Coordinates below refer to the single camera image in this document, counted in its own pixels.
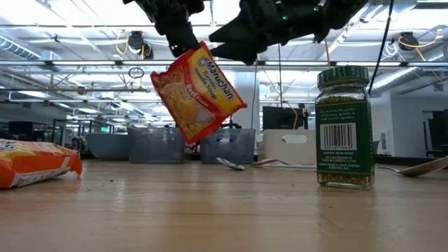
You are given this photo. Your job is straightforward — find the white plastic bin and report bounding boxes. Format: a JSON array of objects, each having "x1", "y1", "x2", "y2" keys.
[{"x1": 262, "y1": 129, "x2": 318, "y2": 166}]

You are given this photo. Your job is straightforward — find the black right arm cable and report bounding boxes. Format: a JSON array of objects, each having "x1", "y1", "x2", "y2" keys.
[{"x1": 367, "y1": 0, "x2": 396, "y2": 96}]

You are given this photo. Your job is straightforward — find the red beef ramen packet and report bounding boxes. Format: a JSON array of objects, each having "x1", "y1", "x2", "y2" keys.
[{"x1": 150, "y1": 41, "x2": 248, "y2": 146}]

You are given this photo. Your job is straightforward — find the grey plastic bin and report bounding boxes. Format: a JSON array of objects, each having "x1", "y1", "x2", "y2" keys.
[
  {"x1": 127, "y1": 126, "x2": 193, "y2": 165},
  {"x1": 199, "y1": 127, "x2": 257, "y2": 165}
]

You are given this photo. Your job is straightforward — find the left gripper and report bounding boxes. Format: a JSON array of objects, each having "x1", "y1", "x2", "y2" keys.
[{"x1": 122, "y1": 0, "x2": 206, "y2": 60}]

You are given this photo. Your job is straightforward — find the orange chicken ramen packet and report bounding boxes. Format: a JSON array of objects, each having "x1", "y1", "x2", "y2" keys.
[{"x1": 0, "y1": 138, "x2": 83, "y2": 190}]

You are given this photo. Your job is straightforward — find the white building column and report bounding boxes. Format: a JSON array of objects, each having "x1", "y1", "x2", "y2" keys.
[{"x1": 232, "y1": 71, "x2": 260, "y2": 131}]

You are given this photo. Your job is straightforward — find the green lid spice jar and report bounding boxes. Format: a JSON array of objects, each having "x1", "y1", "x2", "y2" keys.
[{"x1": 314, "y1": 65, "x2": 376, "y2": 191}]

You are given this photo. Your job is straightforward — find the ceiling cable reel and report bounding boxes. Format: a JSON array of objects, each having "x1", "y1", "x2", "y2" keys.
[
  {"x1": 397, "y1": 29, "x2": 444, "y2": 53},
  {"x1": 115, "y1": 30, "x2": 155, "y2": 60}
]

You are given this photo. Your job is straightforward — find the orange handle spoon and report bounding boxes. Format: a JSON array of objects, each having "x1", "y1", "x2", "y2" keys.
[{"x1": 376, "y1": 156, "x2": 448, "y2": 178}]

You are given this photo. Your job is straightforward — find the blue bowl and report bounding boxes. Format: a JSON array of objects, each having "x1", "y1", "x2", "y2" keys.
[{"x1": 85, "y1": 132, "x2": 131, "y2": 162}]

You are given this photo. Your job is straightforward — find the hanging black cable loop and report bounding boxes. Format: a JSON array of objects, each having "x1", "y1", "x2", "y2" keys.
[{"x1": 127, "y1": 66, "x2": 145, "y2": 80}]

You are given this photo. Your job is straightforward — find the black aluminium table frame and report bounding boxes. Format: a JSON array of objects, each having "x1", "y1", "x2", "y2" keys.
[{"x1": 372, "y1": 155, "x2": 448, "y2": 167}]

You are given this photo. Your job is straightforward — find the silver metal spoon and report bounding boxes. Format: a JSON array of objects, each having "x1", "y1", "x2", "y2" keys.
[{"x1": 216, "y1": 157, "x2": 247, "y2": 172}]

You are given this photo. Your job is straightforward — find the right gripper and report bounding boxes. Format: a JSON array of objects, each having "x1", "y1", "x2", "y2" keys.
[{"x1": 209, "y1": 0, "x2": 327, "y2": 67}]

